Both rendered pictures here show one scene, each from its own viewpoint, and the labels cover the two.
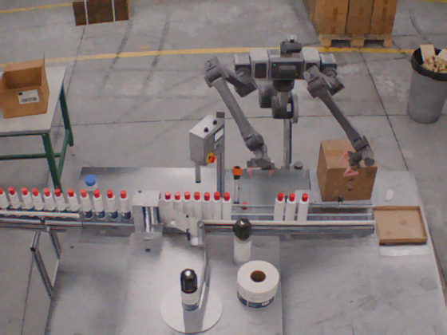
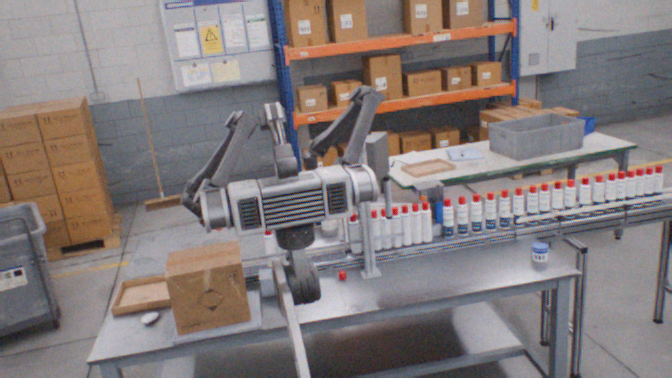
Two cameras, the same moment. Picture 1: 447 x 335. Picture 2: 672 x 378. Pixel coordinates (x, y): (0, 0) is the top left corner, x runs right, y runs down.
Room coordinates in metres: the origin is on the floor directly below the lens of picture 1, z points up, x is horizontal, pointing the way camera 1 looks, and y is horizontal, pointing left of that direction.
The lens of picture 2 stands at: (4.75, -0.47, 2.07)
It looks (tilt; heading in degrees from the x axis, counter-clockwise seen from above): 19 degrees down; 171
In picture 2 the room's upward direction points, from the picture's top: 6 degrees counter-clockwise
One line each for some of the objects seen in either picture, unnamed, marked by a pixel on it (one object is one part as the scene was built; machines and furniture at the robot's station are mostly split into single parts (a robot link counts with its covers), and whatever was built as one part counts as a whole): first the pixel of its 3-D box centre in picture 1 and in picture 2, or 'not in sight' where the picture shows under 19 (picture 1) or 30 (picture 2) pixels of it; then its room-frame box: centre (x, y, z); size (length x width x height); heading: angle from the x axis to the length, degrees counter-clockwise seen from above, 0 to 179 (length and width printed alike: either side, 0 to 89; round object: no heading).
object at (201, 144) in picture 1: (207, 140); (372, 157); (2.39, 0.08, 1.38); 0.17 x 0.10 x 0.19; 144
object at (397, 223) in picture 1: (400, 223); (150, 292); (2.29, -1.02, 0.85); 0.30 x 0.26 x 0.04; 89
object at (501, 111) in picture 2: not in sight; (518, 135); (-1.18, 2.73, 0.32); 1.20 x 0.83 x 0.64; 2
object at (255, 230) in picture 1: (228, 222); (354, 257); (2.31, -0.03, 0.85); 1.65 x 0.11 x 0.05; 89
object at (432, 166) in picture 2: not in sight; (428, 167); (0.98, 0.83, 0.82); 0.34 x 0.24 x 0.03; 99
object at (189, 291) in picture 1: (189, 290); not in sight; (1.71, 0.16, 1.04); 0.09 x 0.09 x 0.29
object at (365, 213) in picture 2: (220, 163); (365, 207); (2.45, 0.01, 1.16); 0.04 x 0.04 x 0.67; 89
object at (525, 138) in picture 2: not in sight; (535, 136); (0.89, 1.75, 0.91); 0.60 x 0.40 x 0.22; 96
